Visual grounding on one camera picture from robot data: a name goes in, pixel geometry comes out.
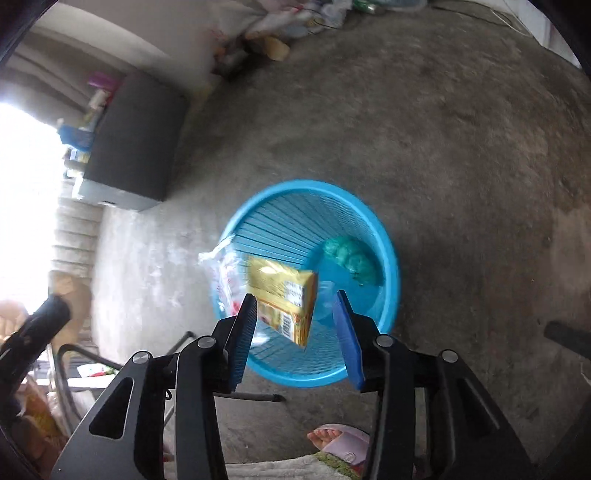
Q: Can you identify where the pink bottle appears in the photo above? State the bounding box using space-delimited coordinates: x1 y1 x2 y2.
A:
88 71 123 92

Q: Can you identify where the cardboard box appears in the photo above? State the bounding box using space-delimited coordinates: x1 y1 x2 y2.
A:
48 272 93 352

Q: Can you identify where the blue packet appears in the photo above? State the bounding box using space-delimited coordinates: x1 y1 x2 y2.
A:
58 121 96 151

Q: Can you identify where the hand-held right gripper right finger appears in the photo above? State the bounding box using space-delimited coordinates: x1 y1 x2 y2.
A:
332 291 536 480

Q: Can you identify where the black furniture leg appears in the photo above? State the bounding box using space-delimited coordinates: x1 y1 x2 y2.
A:
544 320 591 357

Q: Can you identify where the blue plastic basket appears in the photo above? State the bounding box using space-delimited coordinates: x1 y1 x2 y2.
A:
210 180 402 387

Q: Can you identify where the crumpled green plastic bag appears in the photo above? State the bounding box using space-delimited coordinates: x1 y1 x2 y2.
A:
322 236 386 287

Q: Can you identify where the clear plastic wrapper red print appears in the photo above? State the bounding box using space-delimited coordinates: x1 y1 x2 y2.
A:
198 235 273 347

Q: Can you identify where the white plastic bag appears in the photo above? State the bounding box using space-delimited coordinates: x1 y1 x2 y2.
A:
245 7 326 43

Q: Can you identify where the yellow snack packet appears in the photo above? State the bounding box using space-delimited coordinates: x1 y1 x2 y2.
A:
245 255 319 348

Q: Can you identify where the tan paper bag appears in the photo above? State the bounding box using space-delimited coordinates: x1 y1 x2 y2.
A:
264 36 291 62

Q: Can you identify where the pink slipper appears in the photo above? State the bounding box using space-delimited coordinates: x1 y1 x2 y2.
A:
307 424 373 479

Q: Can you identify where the person's foot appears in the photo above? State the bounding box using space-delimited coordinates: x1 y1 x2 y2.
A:
307 428 346 452

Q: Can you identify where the white fleece garment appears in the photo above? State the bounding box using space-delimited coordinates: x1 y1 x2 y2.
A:
164 455 365 480

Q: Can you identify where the grey cabinet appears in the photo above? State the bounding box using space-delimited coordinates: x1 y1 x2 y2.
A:
76 71 191 213

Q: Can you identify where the orange snack packet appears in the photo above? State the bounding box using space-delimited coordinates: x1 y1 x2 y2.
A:
22 378 66 446

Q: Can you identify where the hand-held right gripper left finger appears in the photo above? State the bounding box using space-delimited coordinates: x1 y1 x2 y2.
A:
51 294 259 480

